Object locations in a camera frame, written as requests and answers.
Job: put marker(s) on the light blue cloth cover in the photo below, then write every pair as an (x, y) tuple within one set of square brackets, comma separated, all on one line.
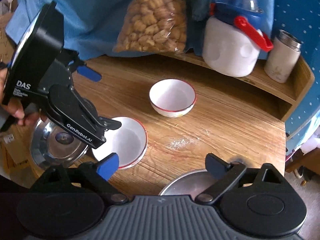
[(91, 27)]

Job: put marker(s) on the white jug blue lid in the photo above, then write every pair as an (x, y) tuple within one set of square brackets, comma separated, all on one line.
[(232, 37)]

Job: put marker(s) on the person's left hand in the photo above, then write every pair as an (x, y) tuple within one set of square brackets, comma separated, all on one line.
[(15, 108)]

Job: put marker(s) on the white ceramic bowl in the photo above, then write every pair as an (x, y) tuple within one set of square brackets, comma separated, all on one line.
[(129, 142), (172, 98)]

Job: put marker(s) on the white steel thermos cup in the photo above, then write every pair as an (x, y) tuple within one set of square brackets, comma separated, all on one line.
[(283, 57)]

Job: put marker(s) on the bag of snack biscuits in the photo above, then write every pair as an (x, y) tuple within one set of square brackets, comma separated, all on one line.
[(154, 26)]

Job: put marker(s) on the large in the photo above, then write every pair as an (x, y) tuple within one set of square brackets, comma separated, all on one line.
[(50, 145)]

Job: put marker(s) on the wooden desk shelf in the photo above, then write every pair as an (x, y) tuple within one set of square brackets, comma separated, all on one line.
[(253, 98)]

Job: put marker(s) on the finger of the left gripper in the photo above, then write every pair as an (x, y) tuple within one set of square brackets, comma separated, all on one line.
[(109, 124), (89, 73)]

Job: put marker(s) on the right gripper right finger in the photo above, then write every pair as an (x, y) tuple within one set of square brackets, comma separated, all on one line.
[(227, 175)]

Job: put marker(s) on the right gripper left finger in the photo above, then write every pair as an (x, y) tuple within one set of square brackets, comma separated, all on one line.
[(96, 176)]

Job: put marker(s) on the large steel bowl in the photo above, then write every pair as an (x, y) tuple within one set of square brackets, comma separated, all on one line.
[(191, 183)]

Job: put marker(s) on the pink white bedding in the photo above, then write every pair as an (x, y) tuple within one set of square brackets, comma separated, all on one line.
[(312, 143)]

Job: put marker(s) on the upper cardboard box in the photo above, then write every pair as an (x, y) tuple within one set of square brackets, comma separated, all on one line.
[(7, 45)]

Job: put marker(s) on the dark blue dotted curtain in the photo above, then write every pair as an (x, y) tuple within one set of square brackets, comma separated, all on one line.
[(301, 19)]

